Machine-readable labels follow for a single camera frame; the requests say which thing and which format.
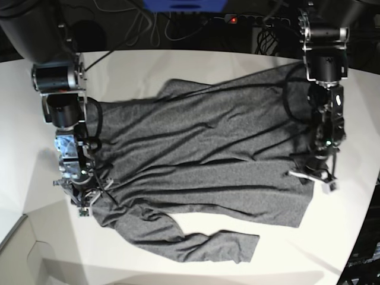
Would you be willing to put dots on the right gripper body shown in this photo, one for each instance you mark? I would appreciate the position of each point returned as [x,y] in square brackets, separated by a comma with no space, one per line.
[85,191]

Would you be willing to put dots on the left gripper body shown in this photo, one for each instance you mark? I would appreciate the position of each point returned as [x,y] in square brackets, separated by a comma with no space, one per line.
[316,167]

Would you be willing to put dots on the grey long-sleeve t-shirt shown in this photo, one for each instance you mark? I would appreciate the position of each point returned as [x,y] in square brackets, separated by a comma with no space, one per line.
[197,148]

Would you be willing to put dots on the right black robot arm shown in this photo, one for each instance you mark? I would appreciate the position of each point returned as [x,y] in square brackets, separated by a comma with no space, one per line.
[37,31]

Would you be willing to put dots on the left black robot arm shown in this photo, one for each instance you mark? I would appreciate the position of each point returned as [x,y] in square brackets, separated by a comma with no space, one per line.
[325,30]

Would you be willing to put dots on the grey side table panel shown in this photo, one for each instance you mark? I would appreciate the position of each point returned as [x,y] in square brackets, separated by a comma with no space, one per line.
[21,260]

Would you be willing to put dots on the black power strip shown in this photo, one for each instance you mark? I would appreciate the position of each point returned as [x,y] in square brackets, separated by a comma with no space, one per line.
[255,20]

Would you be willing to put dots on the blue plastic box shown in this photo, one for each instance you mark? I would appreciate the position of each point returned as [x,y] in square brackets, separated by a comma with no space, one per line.
[185,5]

